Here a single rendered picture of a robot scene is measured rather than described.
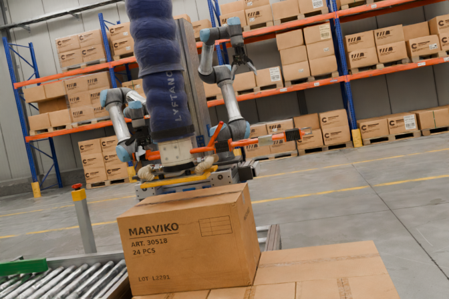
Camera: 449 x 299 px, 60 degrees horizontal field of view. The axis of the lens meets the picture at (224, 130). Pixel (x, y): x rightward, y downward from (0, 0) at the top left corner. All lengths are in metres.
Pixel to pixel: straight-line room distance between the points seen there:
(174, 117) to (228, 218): 0.55
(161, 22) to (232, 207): 0.95
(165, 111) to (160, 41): 0.34
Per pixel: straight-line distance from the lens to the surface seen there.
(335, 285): 1.85
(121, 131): 2.67
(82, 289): 2.43
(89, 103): 10.34
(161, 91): 1.95
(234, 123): 2.55
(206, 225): 1.87
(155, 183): 1.96
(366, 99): 10.54
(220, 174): 2.39
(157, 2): 2.01
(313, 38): 9.17
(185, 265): 1.97
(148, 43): 1.97
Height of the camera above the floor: 1.36
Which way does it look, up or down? 3 degrees down
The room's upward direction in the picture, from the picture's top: 11 degrees counter-clockwise
